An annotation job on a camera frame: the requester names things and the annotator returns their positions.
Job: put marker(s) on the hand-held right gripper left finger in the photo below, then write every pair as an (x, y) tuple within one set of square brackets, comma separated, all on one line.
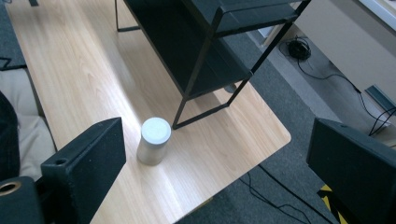
[(84, 168)]

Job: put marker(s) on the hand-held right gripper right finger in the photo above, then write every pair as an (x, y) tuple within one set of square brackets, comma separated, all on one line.
[(355, 168)]

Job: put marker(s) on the white cylindrical cup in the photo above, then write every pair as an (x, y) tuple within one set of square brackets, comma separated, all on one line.
[(154, 141)]

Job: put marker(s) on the black metal shelf rack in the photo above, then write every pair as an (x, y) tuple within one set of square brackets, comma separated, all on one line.
[(199, 53)]

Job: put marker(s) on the yellow black floor tape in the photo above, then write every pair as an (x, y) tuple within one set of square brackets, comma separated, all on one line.
[(331, 202)]

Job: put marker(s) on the dark striped clothing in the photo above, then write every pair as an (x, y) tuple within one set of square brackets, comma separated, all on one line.
[(7, 140)]

